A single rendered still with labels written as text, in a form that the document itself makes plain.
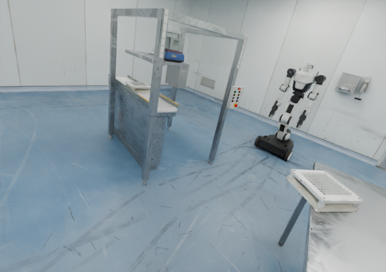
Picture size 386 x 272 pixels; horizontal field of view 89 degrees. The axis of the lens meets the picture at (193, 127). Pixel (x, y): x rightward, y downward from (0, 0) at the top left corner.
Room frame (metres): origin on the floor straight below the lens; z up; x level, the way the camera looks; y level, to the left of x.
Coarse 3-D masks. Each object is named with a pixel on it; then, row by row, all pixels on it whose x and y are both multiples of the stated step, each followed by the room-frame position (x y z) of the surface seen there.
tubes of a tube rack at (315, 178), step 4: (308, 176) 0.93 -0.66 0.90; (312, 176) 0.94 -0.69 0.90; (316, 176) 0.94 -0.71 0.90; (320, 176) 0.95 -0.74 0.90; (324, 176) 0.97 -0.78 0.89; (316, 180) 0.90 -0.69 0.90; (320, 180) 0.91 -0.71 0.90; (324, 180) 0.93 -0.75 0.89; (328, 180) 0.93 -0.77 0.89; (320, 184) 0.87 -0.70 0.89; (324, 184) 0.89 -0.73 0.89; (328, 184) 0.89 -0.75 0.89; (332, 184) 0.90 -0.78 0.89; (336, 184) 0.90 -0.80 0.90; (324, 188) 0.84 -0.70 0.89; (328, 188) 0.85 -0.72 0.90; (332, 188) 0.85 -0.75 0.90; (336, 188) 0.86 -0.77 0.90; (340, 188) 0.87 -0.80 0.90
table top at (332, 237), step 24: (360, 192) 1.00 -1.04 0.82; (384, 192) 1.06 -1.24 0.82; (312, 216) 0.72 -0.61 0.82; (336, 216) 0.75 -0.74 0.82; (360, 216) 0.78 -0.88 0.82; (384, 216) 0.82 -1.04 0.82; (312, 240) 0.58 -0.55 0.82; (336, 240) 0.60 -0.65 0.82; (360, 240) 0.63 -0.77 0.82; (384, 240) 0.66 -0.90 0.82; (312, 264) 0.48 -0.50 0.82; (336, 264) 0.50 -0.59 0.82; (360, 264) 0.52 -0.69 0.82; (384, 264) 0.54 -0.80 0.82
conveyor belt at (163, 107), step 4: (120, 80) 2.58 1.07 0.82; (124, 80) 2.63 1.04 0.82; (128, 80) 2.68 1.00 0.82; (132, 80) 2.73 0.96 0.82; (144, 96) 2.07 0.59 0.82; (148, 96) 2.10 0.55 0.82; (148, 100) 1.95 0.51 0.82; (160, 100) 2.04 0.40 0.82; (164, 100) 2.07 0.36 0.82; (160, 104) 1.90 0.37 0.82; (164, 104) 1.93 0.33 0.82; (168, 104) 1.95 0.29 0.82; (160, 108) 1.78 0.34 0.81; (164, 108) 1.81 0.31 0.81; (168, 108) 1.84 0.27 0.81; (172, 108) 1.87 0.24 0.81; (176, 108) 1.90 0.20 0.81; (160, 112) 1.77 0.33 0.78; (164, 112) 1.81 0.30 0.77
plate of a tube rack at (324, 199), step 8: (296, 176) 0.93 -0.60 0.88; (304, 176) 0.93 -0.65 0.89; (304, 184) 0.87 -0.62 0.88; (312, 184) 0.87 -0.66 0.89; (312, 192) 0.81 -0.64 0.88; (320, 192) 0.81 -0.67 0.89; (352, 192) 0.87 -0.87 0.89; (320, 200) 0.77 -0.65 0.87; (328, 200) 0.76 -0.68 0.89; (336, 200) 0.77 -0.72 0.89; (344, 200) 0.78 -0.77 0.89; (352, 200) 0.80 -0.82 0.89; (360, 200) 0.81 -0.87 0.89
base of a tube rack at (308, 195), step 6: (288, 180) 0.97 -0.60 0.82; (294, 180) 0.95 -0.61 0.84; (294, 186) 0.92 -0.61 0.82; (300, 186) 0.90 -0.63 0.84; (300, 192) 0.87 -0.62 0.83; (306, 192) 0.85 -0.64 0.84; (306, 198) 0.83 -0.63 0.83; (312, 198) 0.82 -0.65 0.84; (312, 204) 0.79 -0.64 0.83; (330, 204) 0.79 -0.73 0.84; (336, 204) 0.80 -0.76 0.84; (342, 204) 0.81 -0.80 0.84; (348, 204) 0.82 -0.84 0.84; (318, 210) 0.75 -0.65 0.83; (324, 210) 0.76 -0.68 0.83; (330, 210) 0.77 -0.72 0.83; (336, 210) 0.78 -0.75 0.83; (342, 210) 0.79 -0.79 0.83; (348, 210) 0.80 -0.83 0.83; (354, 210) 0.81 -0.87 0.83
